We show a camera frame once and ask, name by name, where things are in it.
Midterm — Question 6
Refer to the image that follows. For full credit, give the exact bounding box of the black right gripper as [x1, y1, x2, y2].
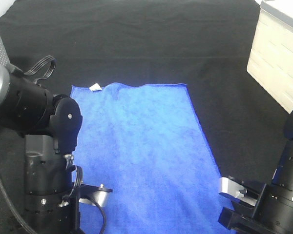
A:
[218, 201, 261, 234]

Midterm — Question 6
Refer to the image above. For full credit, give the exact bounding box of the blue microfibre towel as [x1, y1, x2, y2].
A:
[71, 83, 231, 234]

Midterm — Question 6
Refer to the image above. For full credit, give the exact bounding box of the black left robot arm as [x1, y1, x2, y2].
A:
[0, 64, 82, 234]

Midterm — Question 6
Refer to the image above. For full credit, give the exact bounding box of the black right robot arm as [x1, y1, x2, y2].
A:
[218, 110, 293, 234]

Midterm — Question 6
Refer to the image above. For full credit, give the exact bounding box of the cream plastic storage box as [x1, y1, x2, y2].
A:
[247, 0, 293, 113]

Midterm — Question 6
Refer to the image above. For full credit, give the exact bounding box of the black fabric table cloth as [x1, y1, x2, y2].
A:
[0, 0, 293, 234]

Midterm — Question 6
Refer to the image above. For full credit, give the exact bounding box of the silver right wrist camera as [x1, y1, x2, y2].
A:
[218, 177, 259, 208]

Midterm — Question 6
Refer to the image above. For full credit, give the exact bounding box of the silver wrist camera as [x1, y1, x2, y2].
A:
[79, 184, 113, 207]
[218, 177, 259, 208]

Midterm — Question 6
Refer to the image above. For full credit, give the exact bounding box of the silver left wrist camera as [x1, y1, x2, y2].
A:
[79, 184, 113, 207]

